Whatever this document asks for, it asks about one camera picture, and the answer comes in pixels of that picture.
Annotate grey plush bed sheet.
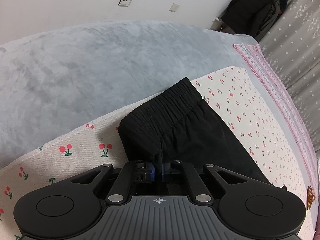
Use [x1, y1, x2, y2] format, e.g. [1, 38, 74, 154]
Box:
[0, 19, 311, 188]

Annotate pink striped cloth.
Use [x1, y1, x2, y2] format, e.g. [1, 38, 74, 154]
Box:
[233, 43, 319, 195]

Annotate white wall switch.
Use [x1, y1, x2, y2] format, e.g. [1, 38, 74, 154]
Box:
[118, 0, 132, 7]

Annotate black pants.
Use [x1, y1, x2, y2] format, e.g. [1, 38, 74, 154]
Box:
[118, 77, 269, 184]

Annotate grey star curtain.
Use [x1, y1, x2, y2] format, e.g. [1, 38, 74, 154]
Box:
[259, 0, 320, 153]

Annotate cherry print cloth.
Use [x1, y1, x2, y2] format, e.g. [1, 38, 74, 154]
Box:
[1, 66, 318, 239]

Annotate brown hair clip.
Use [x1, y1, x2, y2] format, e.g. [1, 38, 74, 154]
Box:
[306, 186, 316, 210]

